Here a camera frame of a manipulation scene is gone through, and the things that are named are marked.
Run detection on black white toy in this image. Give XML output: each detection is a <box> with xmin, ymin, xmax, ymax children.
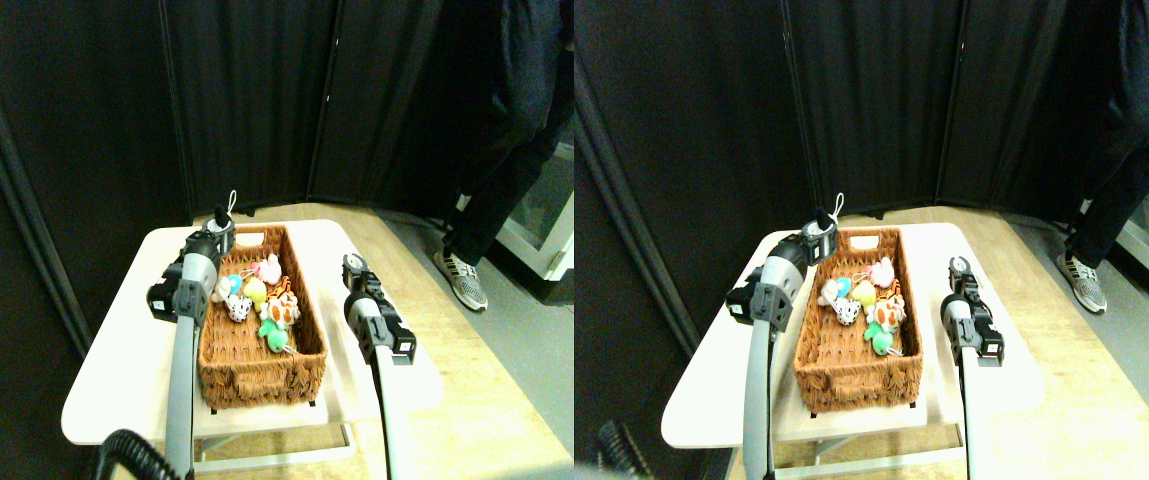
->
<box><xmin>212</xmin><ymin>190</ymin><xmax>239</xmax><ymax>233</ymax></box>
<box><xmin>814</xmin><ymin>193</ymin><xmax>846</xmax><ymax>237</ymax></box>

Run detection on pink toy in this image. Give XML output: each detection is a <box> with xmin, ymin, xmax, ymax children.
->
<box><xmin>239</xmin><ymin>253</ymin><xmax>283</xmax><ymax>286</ymax></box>
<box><xmin>852</xmin><ymin>256</ymin><xmax>897</xmax><ymax>289</ymax></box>

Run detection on orange white toy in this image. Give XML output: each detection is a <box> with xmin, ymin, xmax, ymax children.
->
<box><xmin>264</xmin><ymin>293</ymin><xmax>301</xmax><ymax>329</ymax></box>
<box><xmin>869</xmin><ymin>296</ymin><xmax>907</xmax><ymax>333</ymax></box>

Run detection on green toy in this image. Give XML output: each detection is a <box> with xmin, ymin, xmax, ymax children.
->
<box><xmin>256</xmin><ymin>322</ymin><xmax>295</xmax><ymax>354</ymax></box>
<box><xmin>862</xmin><ymin>325</ymin><xmax>903</xmax><ymax>357</ymax></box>

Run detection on brown wicker basket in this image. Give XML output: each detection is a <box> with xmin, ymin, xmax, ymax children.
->
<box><xmin>794</xmin><ymin>229</ymin><xmax>924</xmax><ymax>412</ymax></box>
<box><xmin>199</xmin><ymin>226</ymin><xmax>328</xmax><ymax>408</ymax></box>

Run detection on person's legs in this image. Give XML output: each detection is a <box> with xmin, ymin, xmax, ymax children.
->
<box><xmin>1056</xmin><ymin>0</ymin><xmax>1149</xmax><ymax>315</ymax></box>
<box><xmin>434</xmin><ymin>0</ymin><xmax>574</xmax><ymax>313</ymax></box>

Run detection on low white table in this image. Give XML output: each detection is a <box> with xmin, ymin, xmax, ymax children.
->
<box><xmin>662</xmin><ymin>224</ymin><xmax>1045</xmax><ymax>479</ymax></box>
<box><xmin>62</xmin><ymin>221</ymin><xmax>444</xmax><ymax>477</ymax></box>

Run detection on grey curtain stand pole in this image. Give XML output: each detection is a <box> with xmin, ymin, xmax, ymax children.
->
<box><xmin>574</xmin><ymin>50</ymin><xmax>695</xmax><ymax>359</ymax></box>
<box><xmin>0</xmin><ymin>0</ymin><xmax>95</xmax><ymax>356</ymax></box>

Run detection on black ribbed hose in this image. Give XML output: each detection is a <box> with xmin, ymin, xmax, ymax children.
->
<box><xmin>97</xmin><ymin>430</ymin><xmax>181</xmax><ymax>480</ymax></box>
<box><xmin>597</xmin><ymin>420</ymin><xmax>651</xmax><ymax>480</ymax></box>

